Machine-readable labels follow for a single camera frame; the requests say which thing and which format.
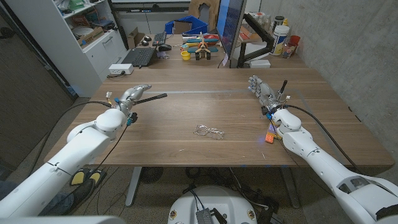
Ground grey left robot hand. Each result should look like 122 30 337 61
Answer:
117 83 152 116

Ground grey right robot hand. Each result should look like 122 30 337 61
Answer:
248 75 282 114

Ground clear plastic glasses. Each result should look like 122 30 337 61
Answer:
193 124 225 141

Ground small white box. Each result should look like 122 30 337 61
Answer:
249 58 271 69

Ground black laptop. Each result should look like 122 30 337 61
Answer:
121 46 158 67

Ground clear glass with items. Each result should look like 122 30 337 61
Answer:
282 42 296 59

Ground white shelf cabinet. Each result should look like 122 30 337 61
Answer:
6 0 128 98

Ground white plastic canister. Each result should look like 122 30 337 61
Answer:
269 24 290 57

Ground brown cardboard box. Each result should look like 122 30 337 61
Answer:
127 27 146 49

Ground black keyboard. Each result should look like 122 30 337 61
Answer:
152 31 168 47

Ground jar with black lid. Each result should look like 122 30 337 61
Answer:
273 15 285 32

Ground red bowl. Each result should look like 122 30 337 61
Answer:
203 34 220 46

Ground computer monitor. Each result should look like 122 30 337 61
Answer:
216 0 248 60

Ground wooden toy airplane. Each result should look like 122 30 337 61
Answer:
185 31 220 61

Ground yellow foot pedal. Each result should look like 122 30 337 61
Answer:
70 169 86 187
88 170 107 186

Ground white table leg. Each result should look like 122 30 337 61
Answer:
125 167 142 208
279 167 301 209

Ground blue plastic bin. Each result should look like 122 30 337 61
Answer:
164 14 208 35

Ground brown wooden board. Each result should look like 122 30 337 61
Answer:
188 0 221 32

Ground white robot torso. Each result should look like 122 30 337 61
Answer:
167 185 258 224

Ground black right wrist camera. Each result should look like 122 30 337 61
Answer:
261 105 273 121

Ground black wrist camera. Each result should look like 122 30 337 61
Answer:
261 105 273 121
126 111 139 127

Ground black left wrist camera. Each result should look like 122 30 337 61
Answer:
126 111 139 127

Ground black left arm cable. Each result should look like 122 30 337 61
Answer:
29 100 113 175

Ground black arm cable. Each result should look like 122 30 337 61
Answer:
29 100 113 175
284 105 361 174

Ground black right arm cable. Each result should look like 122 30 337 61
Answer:
284 105 361 174

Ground whiteboard with black frame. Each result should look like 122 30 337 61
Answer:
108 0 191 14

